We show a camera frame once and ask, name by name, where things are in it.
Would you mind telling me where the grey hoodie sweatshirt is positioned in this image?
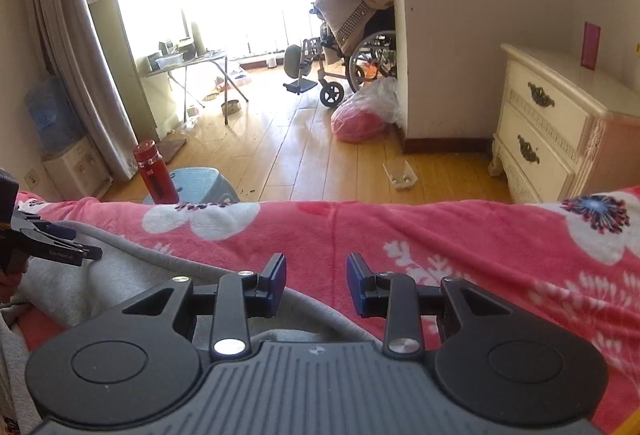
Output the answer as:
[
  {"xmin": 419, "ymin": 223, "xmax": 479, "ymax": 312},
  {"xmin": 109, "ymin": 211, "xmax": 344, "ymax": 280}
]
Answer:
[{"xmin": 1, "ymin": 224, "xmax": 374, "ymax": 434}]

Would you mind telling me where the folding table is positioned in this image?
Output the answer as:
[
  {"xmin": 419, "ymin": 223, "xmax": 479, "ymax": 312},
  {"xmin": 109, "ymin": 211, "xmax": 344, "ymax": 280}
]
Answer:
[{"xmin": 142, "ymin": 51, "xmax": 250, "ymax": 126}]

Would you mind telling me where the white water dispenser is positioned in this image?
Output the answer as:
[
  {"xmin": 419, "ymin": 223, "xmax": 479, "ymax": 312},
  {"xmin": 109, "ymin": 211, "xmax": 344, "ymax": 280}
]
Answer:
[{"xmin": 43, "ymin": 137, "xmax": 113, "ymax": 200}]

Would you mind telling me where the red water bottle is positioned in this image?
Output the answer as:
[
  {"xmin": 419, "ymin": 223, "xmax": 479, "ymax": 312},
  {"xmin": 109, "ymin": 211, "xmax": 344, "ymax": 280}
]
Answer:
[{"xmin": 132, "ymin": 140, "xmax": 179, "ymax": 204}]

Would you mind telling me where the pink floral bed blanket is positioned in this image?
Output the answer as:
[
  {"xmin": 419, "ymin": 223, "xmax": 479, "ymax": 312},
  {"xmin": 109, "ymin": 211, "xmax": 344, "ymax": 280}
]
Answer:
[{"xmin": 18, "ymin": 188, "xmax": 639, "ymax": 433}]

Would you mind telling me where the light blue plastic stool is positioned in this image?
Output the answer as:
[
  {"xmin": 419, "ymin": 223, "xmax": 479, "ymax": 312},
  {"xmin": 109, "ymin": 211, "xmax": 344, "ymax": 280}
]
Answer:
[{"xmin": 169, "ymin": 167, "xmax": 240, "ymax": 204}]

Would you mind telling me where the beige curtain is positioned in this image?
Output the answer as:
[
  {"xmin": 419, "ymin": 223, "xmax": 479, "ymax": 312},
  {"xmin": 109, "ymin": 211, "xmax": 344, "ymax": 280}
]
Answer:
[{"xmin": 25, "ymin": 0, "xmax": 137, "ymax": 180}]

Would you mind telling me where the clear plastic tray on floor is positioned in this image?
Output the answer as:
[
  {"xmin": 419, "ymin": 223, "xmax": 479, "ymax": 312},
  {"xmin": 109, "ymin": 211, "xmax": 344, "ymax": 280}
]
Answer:
[{"xmin": 383, "ymin": 158, "xmax": 418, "ymax": 191}]

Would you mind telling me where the metal bowl on floor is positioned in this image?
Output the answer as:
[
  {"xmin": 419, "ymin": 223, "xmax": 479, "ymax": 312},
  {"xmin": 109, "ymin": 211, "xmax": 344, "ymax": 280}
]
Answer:
[{"xmin": 220, "ymin": 99, "xmax": 242, "ymax": 116}]

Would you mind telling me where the cream nightstand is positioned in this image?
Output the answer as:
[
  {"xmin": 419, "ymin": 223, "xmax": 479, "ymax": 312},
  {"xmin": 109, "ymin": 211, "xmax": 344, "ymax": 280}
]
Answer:
[{"xmin": 488, "ymin": 44, "xmax": 640, "ymax": 203}]

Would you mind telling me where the pink bag in plastic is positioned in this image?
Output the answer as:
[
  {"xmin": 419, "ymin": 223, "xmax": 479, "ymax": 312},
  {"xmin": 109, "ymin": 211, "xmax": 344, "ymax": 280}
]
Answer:
[{"xmin": 331, "ymin": 77, "xmax": 401, "ymax": 143}]

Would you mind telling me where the wheelchair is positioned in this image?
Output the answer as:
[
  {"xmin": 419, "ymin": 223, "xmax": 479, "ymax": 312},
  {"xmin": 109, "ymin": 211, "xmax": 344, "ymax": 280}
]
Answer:
[{"xmin": 283, "ymin": 6, "xmax": 397, "ymax": 109}]

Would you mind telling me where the red card on nightstand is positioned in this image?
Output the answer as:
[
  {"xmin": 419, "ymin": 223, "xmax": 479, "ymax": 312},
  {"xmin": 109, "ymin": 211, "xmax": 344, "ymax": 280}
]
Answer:
[{"xmin": 580, "ymin": 22, "xmax": 601, "ymax": 71}]

